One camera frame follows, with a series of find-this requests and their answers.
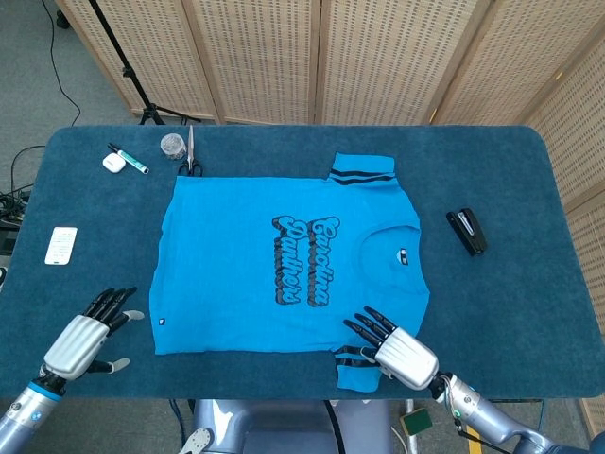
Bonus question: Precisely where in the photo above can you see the green yellow sponge block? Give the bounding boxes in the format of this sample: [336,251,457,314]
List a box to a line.
[399,407,434,436]

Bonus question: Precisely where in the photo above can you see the white rectangular card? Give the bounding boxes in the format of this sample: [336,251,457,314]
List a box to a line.
[43,226,78,266]

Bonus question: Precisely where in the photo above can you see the blue-grey robot torso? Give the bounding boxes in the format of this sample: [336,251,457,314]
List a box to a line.
[191,399,393,454]

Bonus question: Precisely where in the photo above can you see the blue cable under table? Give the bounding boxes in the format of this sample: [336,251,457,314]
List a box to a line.
[168,399,188,448]

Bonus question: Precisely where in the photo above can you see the clear jar of clips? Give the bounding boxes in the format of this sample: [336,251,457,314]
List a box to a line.
[159,133,187,161]

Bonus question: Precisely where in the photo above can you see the black equipment box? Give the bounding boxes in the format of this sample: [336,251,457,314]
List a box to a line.
[0,227,20,256]

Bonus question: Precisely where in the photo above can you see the black handled scissors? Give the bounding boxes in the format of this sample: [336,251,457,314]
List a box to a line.
[178,125,205,179]

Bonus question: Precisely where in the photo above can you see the black cable on torso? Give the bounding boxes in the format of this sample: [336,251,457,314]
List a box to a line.
[323,400,344,454]

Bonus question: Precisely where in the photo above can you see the green white marker pen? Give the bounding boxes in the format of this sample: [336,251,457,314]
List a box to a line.
[107,142,150,175]

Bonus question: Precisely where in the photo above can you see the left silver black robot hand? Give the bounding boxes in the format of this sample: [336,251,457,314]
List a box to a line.
[41,286,146,382]

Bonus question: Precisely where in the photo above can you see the blue Carolina Panthers T-shirt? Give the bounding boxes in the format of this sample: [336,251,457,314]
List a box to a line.
[148,150,430,393]

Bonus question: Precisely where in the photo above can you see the dark blue table mat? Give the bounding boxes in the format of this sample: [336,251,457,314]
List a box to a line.
[0,124,595,402]

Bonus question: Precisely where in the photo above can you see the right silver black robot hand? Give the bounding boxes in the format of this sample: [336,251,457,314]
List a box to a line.
[343,306,441,392]

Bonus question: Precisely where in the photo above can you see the black cable bundle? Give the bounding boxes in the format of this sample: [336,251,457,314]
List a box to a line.
[0,145,46,231]

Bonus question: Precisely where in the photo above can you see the white earbuds case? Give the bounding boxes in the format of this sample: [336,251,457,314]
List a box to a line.
[101,151,127,173]

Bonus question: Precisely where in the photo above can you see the thin black floor cable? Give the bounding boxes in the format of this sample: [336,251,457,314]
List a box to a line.
[41,0,82,128]

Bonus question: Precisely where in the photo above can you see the silver metal table leg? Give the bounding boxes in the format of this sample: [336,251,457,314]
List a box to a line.
[404,399,421,454]

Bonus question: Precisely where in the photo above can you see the black tripod stand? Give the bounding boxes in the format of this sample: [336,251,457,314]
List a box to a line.
[87,0,202,127]

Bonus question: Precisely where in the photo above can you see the white metal bracket plate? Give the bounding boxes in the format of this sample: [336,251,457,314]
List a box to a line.
[178,428,215,454]

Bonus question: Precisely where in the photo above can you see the black stapler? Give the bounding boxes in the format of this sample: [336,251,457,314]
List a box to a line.
[445,206,488,257]

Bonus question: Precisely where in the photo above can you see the woven wooden folding screen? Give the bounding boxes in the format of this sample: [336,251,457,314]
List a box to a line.
[55,0,605,441]

